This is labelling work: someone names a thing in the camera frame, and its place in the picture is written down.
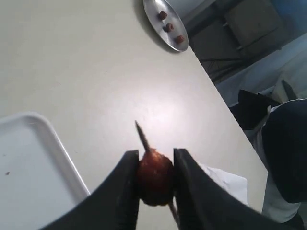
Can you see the thin metal skewer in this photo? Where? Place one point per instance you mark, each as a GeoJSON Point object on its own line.
{"type": "Point", "coordinates": [144, 141]}

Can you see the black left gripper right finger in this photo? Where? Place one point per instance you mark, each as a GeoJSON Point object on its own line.
{"type": "Point", "coordinates": [203, 205]}

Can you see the person in dark jacket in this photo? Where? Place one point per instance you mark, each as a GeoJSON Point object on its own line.
{"type": "Point", "coordinates": [279, 137]}

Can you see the white rectangular plastic tray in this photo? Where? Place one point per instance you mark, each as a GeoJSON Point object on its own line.
{"type": "Point", "coordinates": [38, 180]}

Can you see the brown meatball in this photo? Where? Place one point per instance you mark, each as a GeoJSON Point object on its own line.
{"type": "Point", "coordinates": [156, 179]}

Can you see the round metal plate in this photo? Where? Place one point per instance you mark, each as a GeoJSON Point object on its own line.
{"type": "Point", "coordinates": [152, 8]}

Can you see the white paper tissue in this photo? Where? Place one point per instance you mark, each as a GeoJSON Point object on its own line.
{"type": "Point", "coordinates": [234, 184]}

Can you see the small meat chunk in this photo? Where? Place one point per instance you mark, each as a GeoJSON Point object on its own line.
{"type": "Point", "coordinates": [168, 27]}
{"type": "Point", "coordinates": [162, 15]}
{"type": "Point", "coordinates": [180, 39]}

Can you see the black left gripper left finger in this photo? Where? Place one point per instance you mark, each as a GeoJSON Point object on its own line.
{"type": "Point", "coordinates": [114, 205]}

